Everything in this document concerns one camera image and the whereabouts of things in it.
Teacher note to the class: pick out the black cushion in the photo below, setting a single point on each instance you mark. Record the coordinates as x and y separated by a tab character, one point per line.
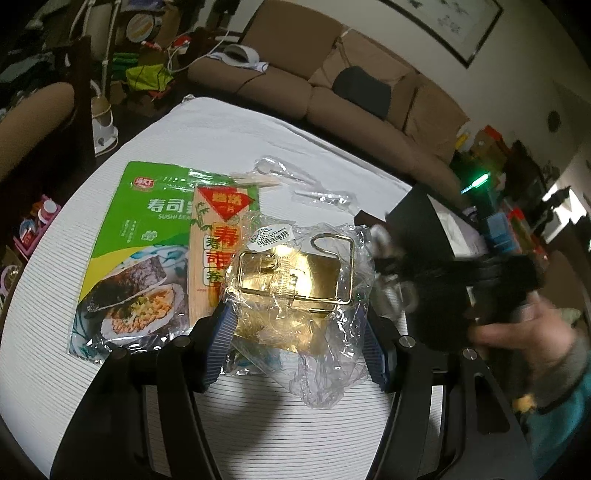
362	90

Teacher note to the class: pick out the white cap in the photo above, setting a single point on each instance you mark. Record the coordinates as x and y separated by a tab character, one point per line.
238	55

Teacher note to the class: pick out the framed wall picture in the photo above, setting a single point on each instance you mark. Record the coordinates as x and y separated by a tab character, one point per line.
443	18

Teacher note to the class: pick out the beige pillow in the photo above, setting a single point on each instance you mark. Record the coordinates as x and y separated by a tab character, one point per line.
369	50

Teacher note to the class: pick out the person's right hand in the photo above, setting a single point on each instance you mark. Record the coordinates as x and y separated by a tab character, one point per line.
521	323

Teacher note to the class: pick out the brown padded chair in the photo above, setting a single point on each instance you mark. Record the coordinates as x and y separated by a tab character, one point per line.
32	115

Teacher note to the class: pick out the brown sofa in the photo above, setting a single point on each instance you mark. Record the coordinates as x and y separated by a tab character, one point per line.
277	87

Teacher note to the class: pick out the dark wooden cabinet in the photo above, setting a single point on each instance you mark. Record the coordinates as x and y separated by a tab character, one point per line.
531	170

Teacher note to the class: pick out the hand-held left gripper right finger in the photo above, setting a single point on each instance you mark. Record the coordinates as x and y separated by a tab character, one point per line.
376	355

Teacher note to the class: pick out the green cloth bag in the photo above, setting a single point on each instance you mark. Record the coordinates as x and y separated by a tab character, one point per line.
143	76

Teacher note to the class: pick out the white clothes steamer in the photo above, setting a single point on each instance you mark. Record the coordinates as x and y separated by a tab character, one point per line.
104	120

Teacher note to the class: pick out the green seaweed packet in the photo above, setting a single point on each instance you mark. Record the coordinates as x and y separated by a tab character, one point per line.
138	221

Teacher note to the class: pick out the round wall clock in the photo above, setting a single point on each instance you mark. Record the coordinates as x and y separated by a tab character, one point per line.
554	121

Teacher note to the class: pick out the pink toy rack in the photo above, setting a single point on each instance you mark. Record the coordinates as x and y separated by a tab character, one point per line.
37	226

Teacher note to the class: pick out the orange cardboard box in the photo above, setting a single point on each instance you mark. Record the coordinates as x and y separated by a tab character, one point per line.
485	143

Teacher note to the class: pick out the person's right forearm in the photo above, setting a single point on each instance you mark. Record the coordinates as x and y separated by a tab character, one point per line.
563	401

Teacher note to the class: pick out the bamboo sushi mat package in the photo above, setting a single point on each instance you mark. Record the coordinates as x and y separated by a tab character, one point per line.
217	230

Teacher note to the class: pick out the bundle of wooden toothpicks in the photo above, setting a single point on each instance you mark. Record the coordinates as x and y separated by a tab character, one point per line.
256	179

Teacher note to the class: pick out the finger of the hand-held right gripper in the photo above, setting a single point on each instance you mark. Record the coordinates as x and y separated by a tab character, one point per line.
392	277

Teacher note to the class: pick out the gold hook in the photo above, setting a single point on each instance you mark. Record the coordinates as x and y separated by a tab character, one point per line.
277	258

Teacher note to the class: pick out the black cardboard box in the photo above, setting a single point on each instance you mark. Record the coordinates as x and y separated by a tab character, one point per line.
415	217

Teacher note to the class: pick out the clear wrapped plastic spoon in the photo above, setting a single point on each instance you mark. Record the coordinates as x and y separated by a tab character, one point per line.
277	166
323	198

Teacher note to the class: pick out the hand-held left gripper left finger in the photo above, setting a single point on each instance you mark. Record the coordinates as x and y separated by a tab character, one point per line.
221	332

